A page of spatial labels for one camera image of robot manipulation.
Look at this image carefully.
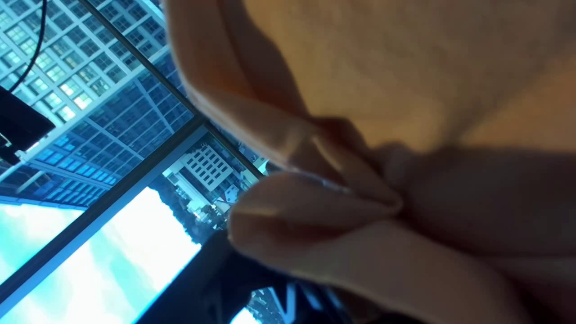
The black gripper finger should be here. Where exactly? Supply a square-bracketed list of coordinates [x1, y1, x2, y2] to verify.
[139, 231, 339, 324]

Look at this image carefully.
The peach pink printed shirt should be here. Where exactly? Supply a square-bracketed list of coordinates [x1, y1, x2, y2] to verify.
[164, 0, 576, 324]

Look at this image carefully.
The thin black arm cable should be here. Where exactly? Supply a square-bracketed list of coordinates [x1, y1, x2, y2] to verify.
[8, 0, 51, 96]

